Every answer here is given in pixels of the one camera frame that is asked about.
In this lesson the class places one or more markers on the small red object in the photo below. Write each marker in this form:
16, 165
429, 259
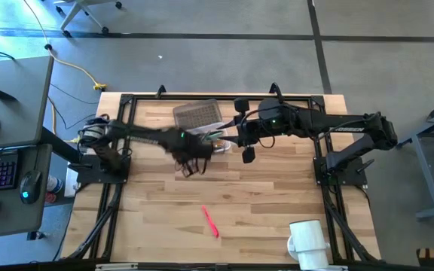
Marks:
50, 198

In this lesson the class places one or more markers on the white and blue can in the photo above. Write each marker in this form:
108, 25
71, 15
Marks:
54, 184

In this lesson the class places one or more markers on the black aluminium table frame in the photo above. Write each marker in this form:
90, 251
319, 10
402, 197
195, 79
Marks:
145, 98

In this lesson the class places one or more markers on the pink pen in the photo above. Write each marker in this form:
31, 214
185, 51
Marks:
210, 222

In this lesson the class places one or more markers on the light grey desk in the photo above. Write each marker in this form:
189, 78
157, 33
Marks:
13, 113

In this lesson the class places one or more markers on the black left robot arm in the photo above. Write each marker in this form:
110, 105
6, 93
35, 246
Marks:
107, 150

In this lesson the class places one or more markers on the black computer mouse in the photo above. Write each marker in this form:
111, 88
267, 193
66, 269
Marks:
30, 184

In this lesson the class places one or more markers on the dark arched table clamp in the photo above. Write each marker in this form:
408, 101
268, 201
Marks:
160, 91
275, 90

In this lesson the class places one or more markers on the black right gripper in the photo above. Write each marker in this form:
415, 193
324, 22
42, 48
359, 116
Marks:
250, 132

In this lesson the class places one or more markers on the grey translucent box lid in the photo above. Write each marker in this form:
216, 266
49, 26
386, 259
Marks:
198, 114

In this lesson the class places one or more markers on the clear plastic supply box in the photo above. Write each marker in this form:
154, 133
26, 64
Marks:
205, 129

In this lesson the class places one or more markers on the flat black bar piece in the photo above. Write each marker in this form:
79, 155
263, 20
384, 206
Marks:
2, 94

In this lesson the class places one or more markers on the white paper sheet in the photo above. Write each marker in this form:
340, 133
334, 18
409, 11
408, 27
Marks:
70, 184

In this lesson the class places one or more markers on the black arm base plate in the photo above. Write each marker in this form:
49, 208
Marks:
352, 175
89, 175

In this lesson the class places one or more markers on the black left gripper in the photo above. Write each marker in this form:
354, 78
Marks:
187, 145

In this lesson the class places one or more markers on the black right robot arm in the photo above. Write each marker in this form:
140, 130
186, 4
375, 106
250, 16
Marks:
352, 128

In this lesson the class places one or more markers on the white office chair base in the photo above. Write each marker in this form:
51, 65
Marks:
70, 17

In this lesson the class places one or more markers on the white bracket at table edge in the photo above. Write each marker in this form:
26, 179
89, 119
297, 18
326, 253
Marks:
117, 267

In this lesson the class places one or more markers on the grey metal stand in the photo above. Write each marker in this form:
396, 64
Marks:
426, 177

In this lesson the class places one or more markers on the dark grey desk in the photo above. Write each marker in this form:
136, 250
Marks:
10, 218

